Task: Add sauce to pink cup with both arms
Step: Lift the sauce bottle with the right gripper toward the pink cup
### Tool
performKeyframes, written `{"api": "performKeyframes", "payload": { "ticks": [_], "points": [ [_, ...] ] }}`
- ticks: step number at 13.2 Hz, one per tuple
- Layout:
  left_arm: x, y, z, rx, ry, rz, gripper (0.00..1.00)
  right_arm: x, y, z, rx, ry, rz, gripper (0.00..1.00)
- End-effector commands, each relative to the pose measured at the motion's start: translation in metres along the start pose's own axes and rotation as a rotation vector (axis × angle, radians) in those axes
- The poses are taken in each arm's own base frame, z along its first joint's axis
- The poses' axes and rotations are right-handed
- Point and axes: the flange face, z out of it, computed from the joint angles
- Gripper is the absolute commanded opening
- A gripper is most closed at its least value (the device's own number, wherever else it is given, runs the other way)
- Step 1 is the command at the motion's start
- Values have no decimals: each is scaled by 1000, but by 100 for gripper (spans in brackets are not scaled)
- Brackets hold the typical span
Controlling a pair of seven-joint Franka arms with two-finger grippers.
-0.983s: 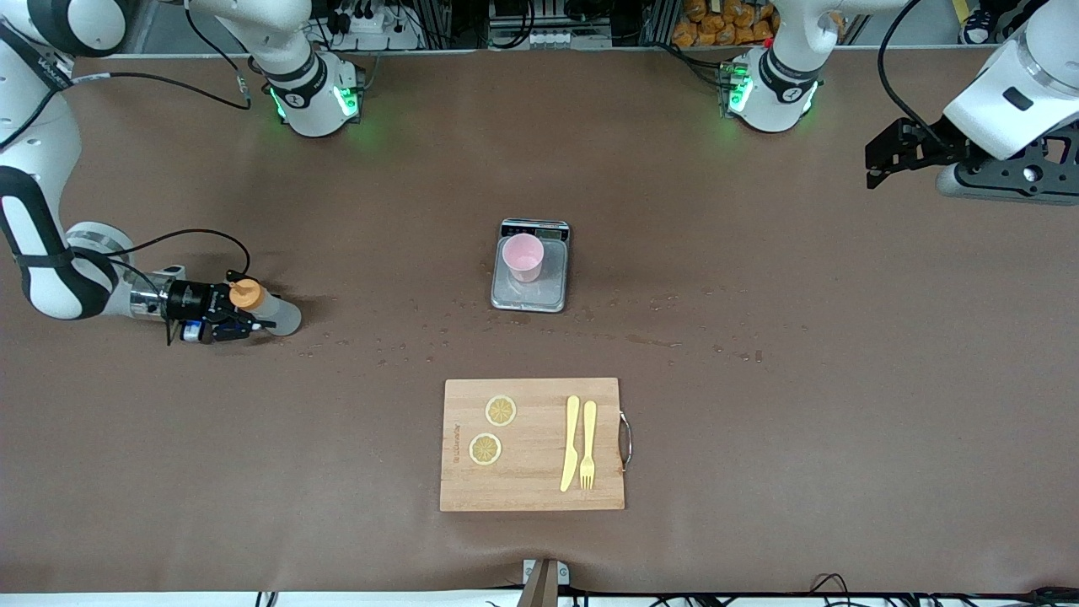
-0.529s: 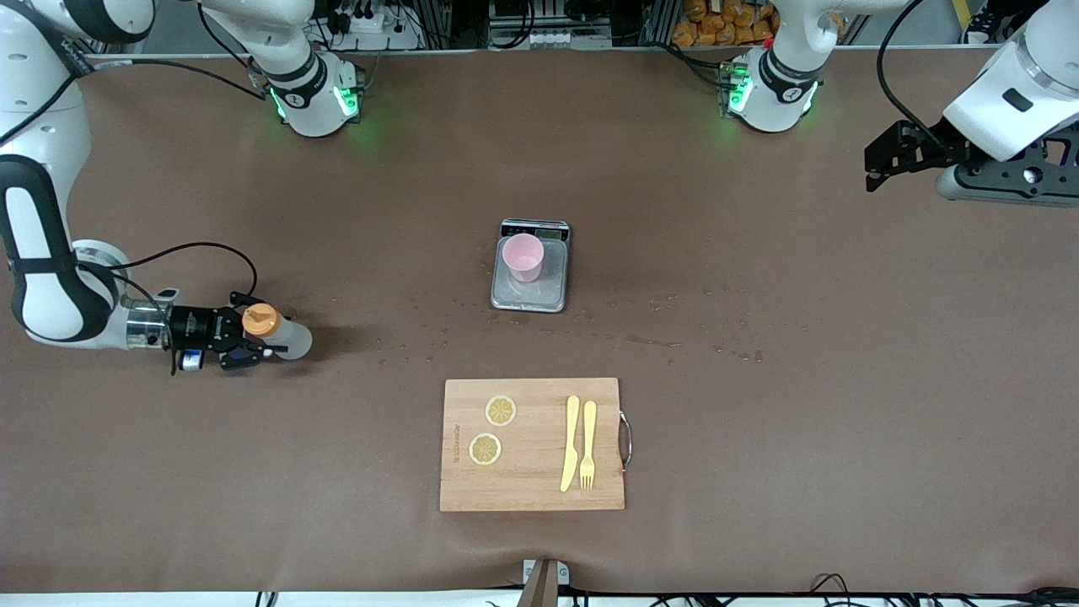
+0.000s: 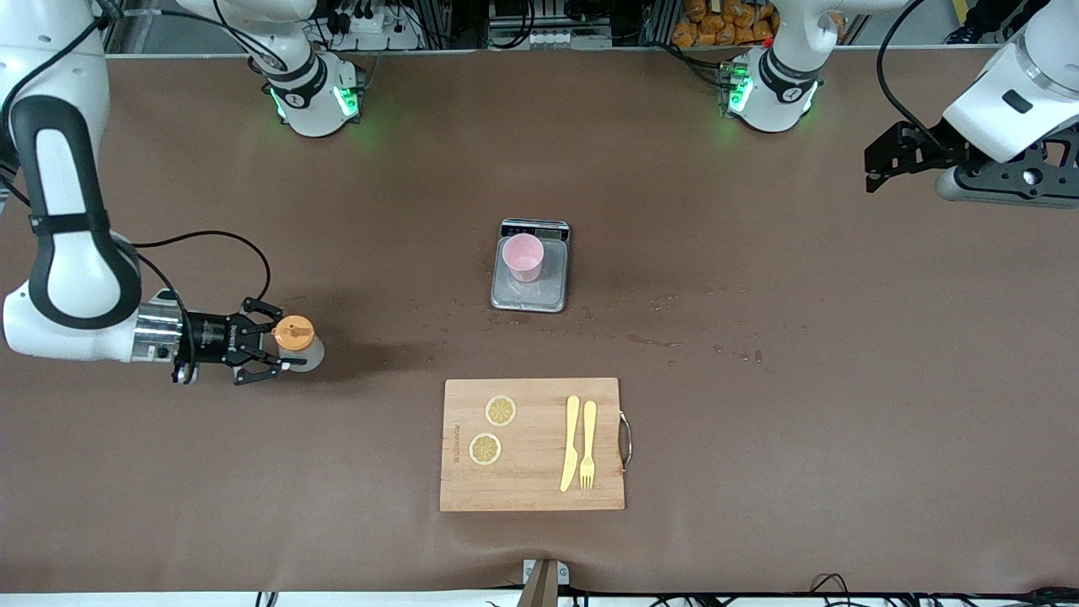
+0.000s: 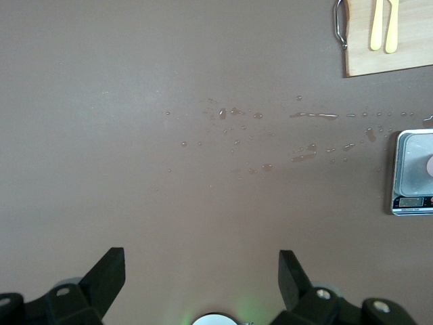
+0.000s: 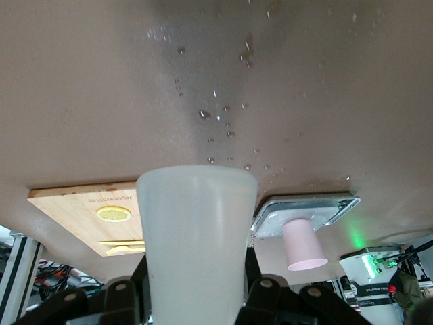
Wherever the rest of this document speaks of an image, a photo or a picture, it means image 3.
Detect black cables at table edge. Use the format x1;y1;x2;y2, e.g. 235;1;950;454
792;573;1079;607

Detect white power strip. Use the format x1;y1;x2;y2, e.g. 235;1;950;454
333;8;422;51

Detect yellow plastic knife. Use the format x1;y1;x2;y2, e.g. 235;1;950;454
560;395;582;493

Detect clear sauce bottle orange cap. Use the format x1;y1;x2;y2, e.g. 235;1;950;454
274;315;325;373

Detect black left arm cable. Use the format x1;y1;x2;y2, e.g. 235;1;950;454
876;0;958;153

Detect orange snack bags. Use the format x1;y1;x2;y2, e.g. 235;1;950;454
672;0;781;47

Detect yellow plastic fork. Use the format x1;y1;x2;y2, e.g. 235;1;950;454
579;400;598;492

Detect pink plastic cup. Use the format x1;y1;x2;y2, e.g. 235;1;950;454
502;234;545;285

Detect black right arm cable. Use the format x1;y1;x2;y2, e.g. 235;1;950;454
0;0;292;384

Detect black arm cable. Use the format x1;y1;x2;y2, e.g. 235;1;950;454
0;0;292;384
876;0;958;153

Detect brown table cover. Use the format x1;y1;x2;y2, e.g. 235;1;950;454
0;46;1079;595

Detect silver digital kitchen scale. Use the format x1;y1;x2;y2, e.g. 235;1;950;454
490;218;572;314

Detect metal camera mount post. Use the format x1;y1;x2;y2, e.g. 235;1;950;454
516;558;571;607

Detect wooden cutting board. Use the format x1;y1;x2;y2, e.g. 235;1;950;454
439;377;633;513

